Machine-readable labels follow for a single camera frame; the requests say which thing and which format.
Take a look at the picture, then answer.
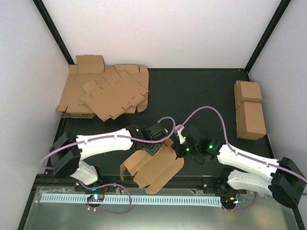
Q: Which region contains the loose top cardboard blank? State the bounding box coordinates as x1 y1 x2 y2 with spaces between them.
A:
81 67 149 121

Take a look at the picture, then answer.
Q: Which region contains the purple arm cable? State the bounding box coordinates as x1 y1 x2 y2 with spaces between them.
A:
39 116 176 191
178 105 307 196

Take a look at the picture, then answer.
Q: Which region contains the black left corner frame post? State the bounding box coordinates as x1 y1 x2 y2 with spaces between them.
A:
32 0 75 65

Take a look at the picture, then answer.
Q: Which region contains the black corner frame post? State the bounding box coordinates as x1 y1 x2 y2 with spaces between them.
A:
32 0 75 65
244 0 291 74

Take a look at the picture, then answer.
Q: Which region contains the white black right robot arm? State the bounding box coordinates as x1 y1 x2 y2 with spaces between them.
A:
172 125 307 208

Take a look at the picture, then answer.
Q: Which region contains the metal base plate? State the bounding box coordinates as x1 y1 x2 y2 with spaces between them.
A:
24 188 299 230

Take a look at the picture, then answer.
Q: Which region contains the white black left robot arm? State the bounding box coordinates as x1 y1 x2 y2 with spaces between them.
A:
49 123 168 191

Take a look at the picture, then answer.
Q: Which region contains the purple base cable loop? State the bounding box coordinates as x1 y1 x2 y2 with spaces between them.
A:
86 183 132 214

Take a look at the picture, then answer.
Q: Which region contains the black right corner frame post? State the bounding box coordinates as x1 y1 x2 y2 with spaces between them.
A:
244 0 291 74

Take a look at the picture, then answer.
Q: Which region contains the light blue slotted cable duct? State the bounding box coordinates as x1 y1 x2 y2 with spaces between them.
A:
39 194 222 207

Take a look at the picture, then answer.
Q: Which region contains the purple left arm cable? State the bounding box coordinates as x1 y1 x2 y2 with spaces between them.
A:
39 116 176 191

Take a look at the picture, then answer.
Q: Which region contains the folded cardboard box front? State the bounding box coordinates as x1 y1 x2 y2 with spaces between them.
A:
236 102 266 140

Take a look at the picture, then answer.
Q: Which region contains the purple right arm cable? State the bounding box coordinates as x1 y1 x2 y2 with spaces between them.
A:
178 105 307 196

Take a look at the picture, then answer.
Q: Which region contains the small folded cardboard box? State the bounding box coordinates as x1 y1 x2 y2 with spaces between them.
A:
76 55 105 74

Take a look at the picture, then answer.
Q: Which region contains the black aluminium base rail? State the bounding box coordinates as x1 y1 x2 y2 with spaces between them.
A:
34 174 221 194

